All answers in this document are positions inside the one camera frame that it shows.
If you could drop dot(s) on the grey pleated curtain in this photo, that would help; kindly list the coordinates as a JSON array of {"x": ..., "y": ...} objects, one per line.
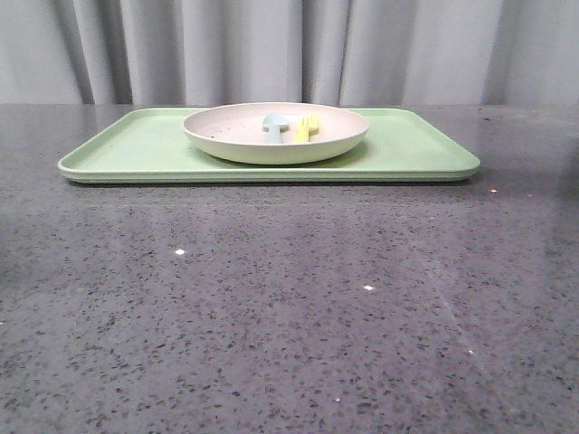
[{"x": 347, "y": 53}]

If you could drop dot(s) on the yellow plastic fork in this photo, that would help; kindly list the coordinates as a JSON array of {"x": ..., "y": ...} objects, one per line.
[{"x": 307, "y": 127}]

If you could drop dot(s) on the light blue plastic spoon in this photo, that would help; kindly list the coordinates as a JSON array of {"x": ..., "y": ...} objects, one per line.
[{"x": 274, "y": 125}]

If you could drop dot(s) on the light green rectangular tray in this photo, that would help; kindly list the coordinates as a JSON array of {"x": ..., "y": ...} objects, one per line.
[{"x": 150, "y": 146}]

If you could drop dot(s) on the beige round plate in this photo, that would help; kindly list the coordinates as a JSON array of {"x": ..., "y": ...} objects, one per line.
[{"x": 234, "y": 132}]

